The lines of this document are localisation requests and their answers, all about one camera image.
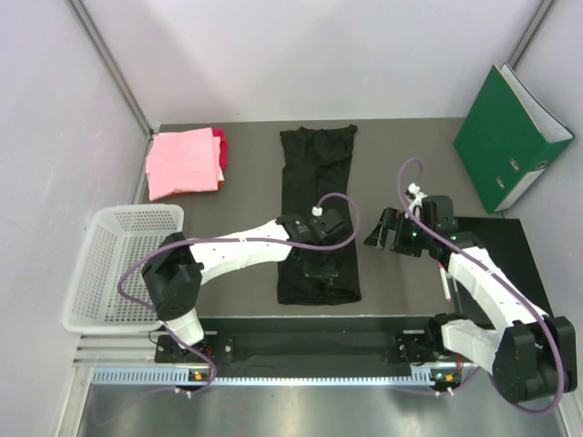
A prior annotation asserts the green ring binder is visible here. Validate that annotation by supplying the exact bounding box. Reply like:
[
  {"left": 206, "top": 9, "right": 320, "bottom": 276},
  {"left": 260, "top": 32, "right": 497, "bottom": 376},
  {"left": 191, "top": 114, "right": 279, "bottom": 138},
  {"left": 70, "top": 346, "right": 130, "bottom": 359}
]
[{"left": 454, "top": 64, "right": 575, "bottom": 214}]

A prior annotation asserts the pink white marker pen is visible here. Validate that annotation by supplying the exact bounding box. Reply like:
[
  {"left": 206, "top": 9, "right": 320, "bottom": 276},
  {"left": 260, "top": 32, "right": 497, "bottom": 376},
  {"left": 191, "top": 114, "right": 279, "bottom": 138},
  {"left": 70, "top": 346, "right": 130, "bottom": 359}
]
[{"left": 438, "top": 263, "right": 452, "bottom": 302}]

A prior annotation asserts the black notebook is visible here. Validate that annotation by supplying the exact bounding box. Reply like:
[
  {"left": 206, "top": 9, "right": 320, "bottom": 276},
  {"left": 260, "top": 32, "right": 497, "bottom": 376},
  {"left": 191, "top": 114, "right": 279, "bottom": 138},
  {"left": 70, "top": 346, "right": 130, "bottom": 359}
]
[{"left": 457, "top": 217, "right": 553, "bottom": 315}]

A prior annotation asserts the perforated grey cable duct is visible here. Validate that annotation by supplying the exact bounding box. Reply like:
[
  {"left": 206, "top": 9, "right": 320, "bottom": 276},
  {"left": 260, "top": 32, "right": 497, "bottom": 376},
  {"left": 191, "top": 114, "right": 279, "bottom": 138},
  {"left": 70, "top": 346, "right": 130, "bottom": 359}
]
[{"left": 91, "top": 367, "right": 461, "bottom": 387}]

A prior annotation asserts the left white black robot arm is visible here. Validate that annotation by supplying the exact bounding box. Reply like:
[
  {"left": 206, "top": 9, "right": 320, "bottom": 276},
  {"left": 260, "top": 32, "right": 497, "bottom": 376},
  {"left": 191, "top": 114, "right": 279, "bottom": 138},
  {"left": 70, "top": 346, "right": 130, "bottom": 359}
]
[{"left": 141, "top": 207, "right": 352, "bottom": 361}]

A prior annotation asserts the folded pink t shirt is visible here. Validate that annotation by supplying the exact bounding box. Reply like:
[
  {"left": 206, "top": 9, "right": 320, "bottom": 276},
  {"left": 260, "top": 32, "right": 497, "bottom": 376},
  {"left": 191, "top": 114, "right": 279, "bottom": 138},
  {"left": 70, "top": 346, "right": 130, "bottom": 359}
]
[{"left": 145, "top": 127, "right": 224, "bottom": 201}]

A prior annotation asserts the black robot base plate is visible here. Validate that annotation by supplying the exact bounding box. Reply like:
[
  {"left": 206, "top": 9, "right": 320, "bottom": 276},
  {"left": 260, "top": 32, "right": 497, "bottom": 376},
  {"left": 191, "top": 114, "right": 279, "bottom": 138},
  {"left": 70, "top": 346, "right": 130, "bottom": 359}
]
[{"left": 153, "top": 317, "right": 482, "bottom": 378}]

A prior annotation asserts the folded red t shirt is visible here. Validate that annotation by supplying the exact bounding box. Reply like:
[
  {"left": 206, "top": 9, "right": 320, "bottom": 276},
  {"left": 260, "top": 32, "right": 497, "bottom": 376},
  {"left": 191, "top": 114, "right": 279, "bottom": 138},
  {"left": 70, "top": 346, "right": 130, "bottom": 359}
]
[{"left": 212, "top": 127, "right": 229, "bottom": 170}]

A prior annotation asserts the black printed t shirt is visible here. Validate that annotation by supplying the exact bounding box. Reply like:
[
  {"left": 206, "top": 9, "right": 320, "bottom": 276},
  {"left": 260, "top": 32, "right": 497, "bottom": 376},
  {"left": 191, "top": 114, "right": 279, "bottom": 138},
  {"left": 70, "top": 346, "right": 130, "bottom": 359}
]
[{"left": 277, "top": 125, "right": 362, "bottom": 306}]

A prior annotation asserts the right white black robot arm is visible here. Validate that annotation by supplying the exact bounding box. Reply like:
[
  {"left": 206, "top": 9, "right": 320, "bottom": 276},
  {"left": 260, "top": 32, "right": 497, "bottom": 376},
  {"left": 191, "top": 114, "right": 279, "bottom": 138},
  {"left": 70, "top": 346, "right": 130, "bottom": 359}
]
[{"left": 364, "top": 188, "right": 578, "bottom": 405}]

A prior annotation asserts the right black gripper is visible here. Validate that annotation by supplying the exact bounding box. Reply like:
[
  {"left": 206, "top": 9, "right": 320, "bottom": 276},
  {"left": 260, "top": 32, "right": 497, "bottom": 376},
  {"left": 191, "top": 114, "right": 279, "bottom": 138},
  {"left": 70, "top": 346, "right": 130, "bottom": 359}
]
[{"left": 364, "top": 208, "right": 434, "bottom": 258}]

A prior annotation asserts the white plastic basket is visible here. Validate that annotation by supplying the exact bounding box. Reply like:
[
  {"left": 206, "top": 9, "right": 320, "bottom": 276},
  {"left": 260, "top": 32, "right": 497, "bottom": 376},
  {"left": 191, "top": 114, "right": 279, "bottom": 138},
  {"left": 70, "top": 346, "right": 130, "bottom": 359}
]
[{"left": 62, "top": 204, "right": 184, "bottom": 335}]

